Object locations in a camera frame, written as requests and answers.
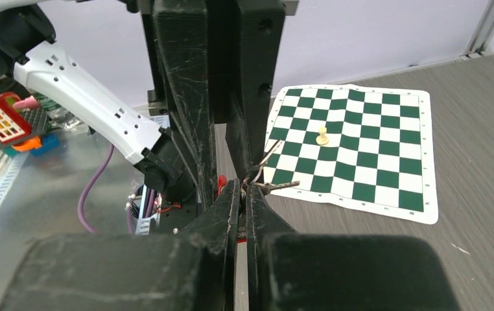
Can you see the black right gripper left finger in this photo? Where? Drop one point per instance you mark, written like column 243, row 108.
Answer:
column 190, row 270

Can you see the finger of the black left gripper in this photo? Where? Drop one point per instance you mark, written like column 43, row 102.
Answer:
column 255, row 39
column 181, row 31

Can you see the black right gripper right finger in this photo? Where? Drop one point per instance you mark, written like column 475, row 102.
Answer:
column 288, row 270

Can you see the red cable lock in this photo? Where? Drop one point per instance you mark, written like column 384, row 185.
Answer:
column 241, row 230

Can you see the red lock keys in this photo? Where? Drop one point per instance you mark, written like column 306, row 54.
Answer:
column 268, row 176

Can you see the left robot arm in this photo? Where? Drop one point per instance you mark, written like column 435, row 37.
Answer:
column 212, row 62

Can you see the white chess pawn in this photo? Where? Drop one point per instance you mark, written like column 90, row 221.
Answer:
column 322, row 138

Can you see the green white chessboard mat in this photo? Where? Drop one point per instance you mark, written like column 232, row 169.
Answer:
column 380, row 155

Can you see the toy brick building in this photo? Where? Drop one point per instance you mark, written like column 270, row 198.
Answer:
column 25, row 126

